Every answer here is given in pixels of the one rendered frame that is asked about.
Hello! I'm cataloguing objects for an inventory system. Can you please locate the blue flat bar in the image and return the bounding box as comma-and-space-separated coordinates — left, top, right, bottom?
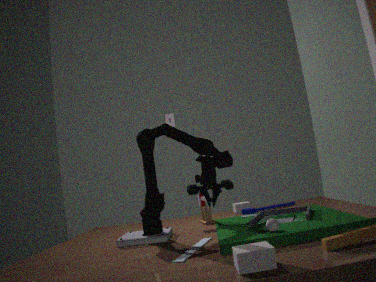
242, 202, 296, 215

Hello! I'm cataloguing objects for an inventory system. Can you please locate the green putting mat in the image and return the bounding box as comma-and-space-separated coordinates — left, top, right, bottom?
215, 204, 369, 244

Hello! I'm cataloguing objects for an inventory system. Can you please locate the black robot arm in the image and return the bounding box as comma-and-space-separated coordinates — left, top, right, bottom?
136, 124, 233, 236

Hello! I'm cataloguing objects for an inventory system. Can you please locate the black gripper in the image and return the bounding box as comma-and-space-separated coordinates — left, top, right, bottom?
187, 170, 234, 207

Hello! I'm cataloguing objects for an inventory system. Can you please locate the white golf ball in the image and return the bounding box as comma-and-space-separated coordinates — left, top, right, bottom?
266, 218, 279, 231

